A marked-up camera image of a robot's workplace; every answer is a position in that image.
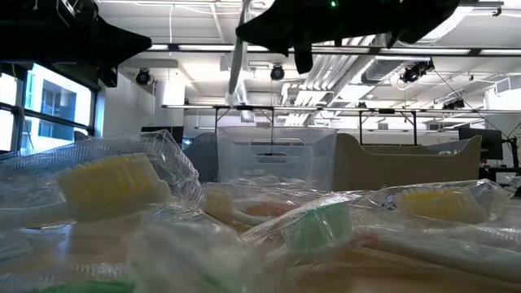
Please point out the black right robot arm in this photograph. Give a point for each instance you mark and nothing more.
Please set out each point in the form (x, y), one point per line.
(427, 16)

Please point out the frosted plastic bin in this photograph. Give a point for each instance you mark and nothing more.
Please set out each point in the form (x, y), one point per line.
(407, 171)

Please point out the window with dark frame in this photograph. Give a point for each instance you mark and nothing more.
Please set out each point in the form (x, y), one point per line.
(57, 101)

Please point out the blue toothbrush in clear wrapper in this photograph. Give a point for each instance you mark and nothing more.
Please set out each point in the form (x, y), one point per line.
(14, 246)

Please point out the silver ventilation duct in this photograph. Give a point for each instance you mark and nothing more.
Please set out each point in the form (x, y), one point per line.
(378, 69)

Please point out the black monitor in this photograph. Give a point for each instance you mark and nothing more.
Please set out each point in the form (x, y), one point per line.
(484, 142)

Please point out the orange toothbrush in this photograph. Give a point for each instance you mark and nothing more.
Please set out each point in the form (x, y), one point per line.
(439, 205)
(217, 203)
(110, 187)
(238, 61)

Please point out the black round hanging camera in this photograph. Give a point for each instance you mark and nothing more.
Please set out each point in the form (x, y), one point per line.
(411, 74)
(143, 77)
(454, 104)
(277, 73)

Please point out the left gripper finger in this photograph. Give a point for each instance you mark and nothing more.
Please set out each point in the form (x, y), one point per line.
(118, 42)
(109, 77)

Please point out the dark grey plastic bin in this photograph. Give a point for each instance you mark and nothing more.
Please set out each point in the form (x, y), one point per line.
(203, 158)

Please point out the black background rig frame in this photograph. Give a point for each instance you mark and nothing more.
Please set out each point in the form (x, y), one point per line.
(386, 110)
(244, 108)

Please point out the clear plastic bin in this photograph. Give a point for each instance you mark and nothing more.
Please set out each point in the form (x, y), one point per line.
(277, 163)

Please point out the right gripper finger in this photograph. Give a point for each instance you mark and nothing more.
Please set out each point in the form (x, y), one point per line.
(281, 28)
(304, 59)

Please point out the black overhead light bar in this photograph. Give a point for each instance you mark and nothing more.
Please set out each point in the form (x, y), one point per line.
(173, 47)

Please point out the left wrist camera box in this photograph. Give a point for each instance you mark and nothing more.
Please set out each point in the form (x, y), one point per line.
(83, 8)

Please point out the black monitor stand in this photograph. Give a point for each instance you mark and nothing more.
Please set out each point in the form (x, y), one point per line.
(513, 150)

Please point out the black background desk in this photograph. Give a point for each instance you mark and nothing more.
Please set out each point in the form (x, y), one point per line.
(500, 174)

